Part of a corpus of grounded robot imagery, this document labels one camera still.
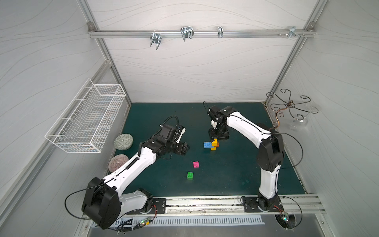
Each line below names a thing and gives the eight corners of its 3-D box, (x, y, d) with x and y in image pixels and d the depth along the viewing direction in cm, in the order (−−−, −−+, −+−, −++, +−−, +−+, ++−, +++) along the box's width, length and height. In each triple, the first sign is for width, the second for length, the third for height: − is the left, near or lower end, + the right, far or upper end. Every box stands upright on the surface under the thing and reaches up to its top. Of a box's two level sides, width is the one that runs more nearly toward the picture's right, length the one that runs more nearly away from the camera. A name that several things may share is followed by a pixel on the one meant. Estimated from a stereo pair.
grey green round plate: (115, 150, 96) (112, 146, 92) (120, 137, 102) (117, 134, 98) (131, 150, 96) (129, 146, 92) (135, 137, 102) (133, 134, 98)
